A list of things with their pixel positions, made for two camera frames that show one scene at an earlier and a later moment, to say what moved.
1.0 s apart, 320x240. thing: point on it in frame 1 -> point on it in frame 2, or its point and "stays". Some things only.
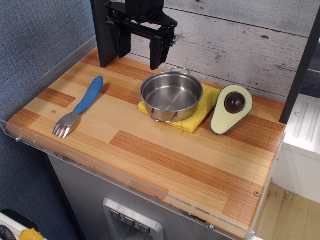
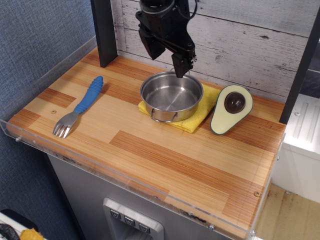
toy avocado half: [234, 103] stays
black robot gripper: [145, 18] -> [170, 27]
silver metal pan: [173, 96] stays
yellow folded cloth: [192, 122] stays
